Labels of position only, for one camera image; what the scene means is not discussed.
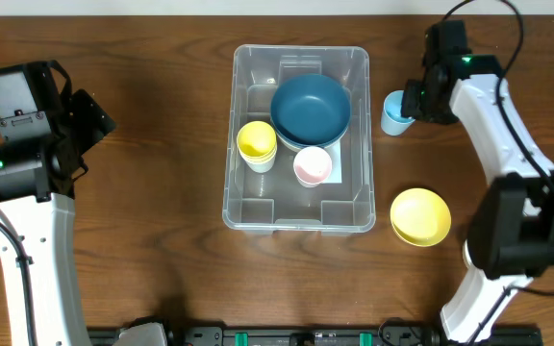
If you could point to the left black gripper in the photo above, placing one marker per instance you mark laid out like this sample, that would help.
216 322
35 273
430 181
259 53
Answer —
93 116

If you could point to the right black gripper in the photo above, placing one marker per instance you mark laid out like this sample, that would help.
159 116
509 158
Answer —
411 104

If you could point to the light blue cup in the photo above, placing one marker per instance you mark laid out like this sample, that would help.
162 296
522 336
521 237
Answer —
392 121

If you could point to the dark blue bowl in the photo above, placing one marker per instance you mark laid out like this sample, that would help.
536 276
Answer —
310 98
315 134

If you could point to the yellow small bowl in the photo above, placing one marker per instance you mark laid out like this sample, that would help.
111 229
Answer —
420 217

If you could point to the pink cup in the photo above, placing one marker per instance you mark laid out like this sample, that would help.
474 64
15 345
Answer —
312 166

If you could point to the cream green bowl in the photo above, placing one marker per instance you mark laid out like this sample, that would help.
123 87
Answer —
298 147

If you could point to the yellow cup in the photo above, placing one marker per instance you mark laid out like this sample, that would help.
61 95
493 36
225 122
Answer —
258 159
256 139

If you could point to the cream white cup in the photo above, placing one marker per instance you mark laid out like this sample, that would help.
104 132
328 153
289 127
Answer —
260 167

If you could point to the white small bowl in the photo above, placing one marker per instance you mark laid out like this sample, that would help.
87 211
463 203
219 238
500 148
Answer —
466 255

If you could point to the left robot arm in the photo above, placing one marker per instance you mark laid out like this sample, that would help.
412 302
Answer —
36 254

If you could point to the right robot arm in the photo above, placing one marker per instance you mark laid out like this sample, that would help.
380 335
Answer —
510 241

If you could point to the white label in bin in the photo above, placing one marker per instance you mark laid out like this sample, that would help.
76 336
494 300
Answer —
336 173

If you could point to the clear plastic storage bin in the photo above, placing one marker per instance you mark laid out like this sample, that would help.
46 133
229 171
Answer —
275 201

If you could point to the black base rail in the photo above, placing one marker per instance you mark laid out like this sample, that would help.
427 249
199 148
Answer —
391 333

